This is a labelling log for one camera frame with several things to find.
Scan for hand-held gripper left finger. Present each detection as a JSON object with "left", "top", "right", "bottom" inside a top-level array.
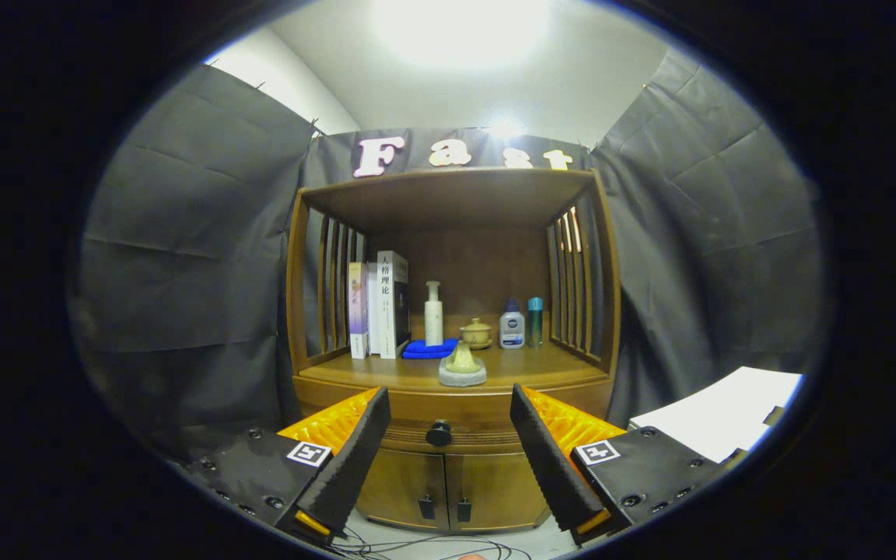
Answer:
[{"left": 182, "top": 387, "right": 393, "bottom": 545}]

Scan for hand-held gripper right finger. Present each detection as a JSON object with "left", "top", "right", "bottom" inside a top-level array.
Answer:
[{"left": 509, "top": 383, "right": 733, "bottom": 548}]

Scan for green-handled grey scrub brush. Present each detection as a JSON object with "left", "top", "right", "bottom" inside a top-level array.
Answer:
[{"left": 438, "top": 340, "right": 488, "bottom": 388}]

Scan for wooden cabinet door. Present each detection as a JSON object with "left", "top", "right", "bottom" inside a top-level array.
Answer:
[
  {"left": 445, "top": 451, "right": 550, "bottom": 533},
  {"left": 356, "top": 450, "right": 449, "bottom": 531}
]

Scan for wooden countertop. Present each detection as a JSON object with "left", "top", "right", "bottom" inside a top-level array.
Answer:
[{"left": 296, "top": 342, "right": 612, "bottom": 394}]

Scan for brown wooden cabinet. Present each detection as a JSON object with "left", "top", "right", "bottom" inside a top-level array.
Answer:
[{"left": 285, "top": 167, "right": 622, "bottom": 534}]

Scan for folded blue cloth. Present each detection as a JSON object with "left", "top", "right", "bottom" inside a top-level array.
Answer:
[{"left": 402, "top": 338, "right": 458, "bottom": 360}]

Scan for white bottle with blue cap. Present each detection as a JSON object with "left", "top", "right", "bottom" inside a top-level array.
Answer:
[{"left": 499, "top": 299, "right": 526, "bottom": 349}]

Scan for pink and purple book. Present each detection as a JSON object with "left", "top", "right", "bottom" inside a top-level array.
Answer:
[{"left": 348, "top": 261, "right": 369, "bottom": 360}]

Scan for thin white book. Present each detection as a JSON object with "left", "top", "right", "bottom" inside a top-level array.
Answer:
[{"left": 366, "top": 262, "right": 382, "bottom": 356}]

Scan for thick white and black book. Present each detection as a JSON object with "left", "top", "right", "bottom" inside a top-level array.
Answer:
[{"left": 377, "top": 250, "right": 410, "bottom": 360}]

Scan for beige lidded teacup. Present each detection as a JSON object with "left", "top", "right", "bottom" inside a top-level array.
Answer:
[{"left": 460, "top": 317, "right": 493, "bottom": 350}]

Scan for white pump bottle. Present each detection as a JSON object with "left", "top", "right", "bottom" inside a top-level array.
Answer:
[{"left": 424, "top": 281, "right": 444, "bottom": 347}]

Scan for white table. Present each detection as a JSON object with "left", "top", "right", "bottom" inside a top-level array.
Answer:
[{"left": 628, "top": 366, "right": 804, "bottom": 465}]

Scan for black floor cables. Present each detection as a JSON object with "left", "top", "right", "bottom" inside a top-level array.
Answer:
[{"left": 331, "top": 525, "right": 534, "bottom": 560}]

